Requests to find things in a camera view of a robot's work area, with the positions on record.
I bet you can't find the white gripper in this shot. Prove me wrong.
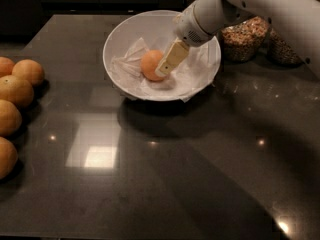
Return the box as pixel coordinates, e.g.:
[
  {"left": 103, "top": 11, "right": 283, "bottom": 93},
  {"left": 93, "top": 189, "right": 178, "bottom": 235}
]
[{"left": 155, "top": 4, "right": 213, "bottom": 77}]

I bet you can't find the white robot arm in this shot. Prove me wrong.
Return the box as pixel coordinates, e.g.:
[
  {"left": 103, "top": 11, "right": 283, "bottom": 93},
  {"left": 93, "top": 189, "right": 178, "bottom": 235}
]
[{"left": 155, "top": 0, "right": 320, "bottom": 77}]

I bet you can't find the white bowl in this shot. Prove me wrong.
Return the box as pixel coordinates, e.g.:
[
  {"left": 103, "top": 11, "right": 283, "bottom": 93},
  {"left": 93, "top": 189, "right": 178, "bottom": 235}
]
[{"left": 102, "top": 10, "right": 222, "bottom": 103}]

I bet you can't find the large middle left orange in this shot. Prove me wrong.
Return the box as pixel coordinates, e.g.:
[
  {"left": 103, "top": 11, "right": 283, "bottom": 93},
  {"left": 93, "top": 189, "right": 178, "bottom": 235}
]
[{"left": 0, "top": 75, "right": 34, "bottom": 108}]

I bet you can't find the white tissue paper liner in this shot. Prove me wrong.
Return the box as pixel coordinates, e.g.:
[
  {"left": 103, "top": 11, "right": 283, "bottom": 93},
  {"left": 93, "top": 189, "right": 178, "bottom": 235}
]
[{"left": 106, "top": 38, "right": 221, "bottom": 102}]

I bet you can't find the middle glass jar with grains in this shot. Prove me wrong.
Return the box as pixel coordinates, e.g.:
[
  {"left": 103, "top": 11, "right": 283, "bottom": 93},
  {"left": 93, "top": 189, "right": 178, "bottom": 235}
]
[{"left": 221, "top": 17, "right": 269, "bottom": 63}]

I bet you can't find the glass jar with grains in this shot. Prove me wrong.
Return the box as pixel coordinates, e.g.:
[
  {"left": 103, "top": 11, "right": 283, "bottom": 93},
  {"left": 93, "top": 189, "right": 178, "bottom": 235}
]
[
  {"left": 221, "top": 17, "right": 269, "bottom": 63},
  {"left": 267, "top": 29, "right": 303, "bottom": 66}
]

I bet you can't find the right glass jar with grains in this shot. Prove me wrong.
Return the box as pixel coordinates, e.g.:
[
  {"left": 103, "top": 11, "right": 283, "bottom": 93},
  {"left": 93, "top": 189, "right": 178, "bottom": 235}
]
[{"left": 267, "top": 29, "right": 303, "bottom": 66}]

